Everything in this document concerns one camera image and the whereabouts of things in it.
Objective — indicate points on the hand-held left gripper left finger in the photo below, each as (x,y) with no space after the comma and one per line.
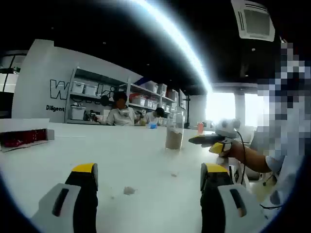
(60,208)

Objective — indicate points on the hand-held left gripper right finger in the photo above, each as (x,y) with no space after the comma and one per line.
(218,208)

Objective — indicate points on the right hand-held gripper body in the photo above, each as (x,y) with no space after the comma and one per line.
(226,129)

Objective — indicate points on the clear glass cup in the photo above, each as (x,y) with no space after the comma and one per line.
(173,121)

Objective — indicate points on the row of red coffee packets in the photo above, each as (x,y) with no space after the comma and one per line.
(22,138)

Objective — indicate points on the person's right hand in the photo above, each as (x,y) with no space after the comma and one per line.
(234,151)

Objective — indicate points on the red bottle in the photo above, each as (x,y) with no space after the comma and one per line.
(200,128)

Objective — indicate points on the black stand with screen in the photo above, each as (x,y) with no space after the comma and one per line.
(187,109)

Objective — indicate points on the white panel with black label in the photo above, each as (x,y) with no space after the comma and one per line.
(247,179)

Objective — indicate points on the small spilled powder patch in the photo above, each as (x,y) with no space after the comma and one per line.
(173,174)

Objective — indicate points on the blue object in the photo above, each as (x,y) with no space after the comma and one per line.
(151,125)

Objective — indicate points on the person's light blue shirt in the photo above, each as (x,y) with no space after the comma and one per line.
(274,162)

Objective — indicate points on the large spilled powder patch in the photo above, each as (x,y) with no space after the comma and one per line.
(129,190)

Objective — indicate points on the white cardboard box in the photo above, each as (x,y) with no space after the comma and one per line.
(24,123)

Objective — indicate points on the long ceiling light strip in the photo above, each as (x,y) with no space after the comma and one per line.
(184,43)

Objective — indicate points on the ceiling air conditioner unit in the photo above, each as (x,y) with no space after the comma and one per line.
(255,21)

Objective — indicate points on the grey metal shelving rack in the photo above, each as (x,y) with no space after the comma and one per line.
(73,92)

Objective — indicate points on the row of white storage bins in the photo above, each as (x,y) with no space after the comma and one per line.
(77,87)

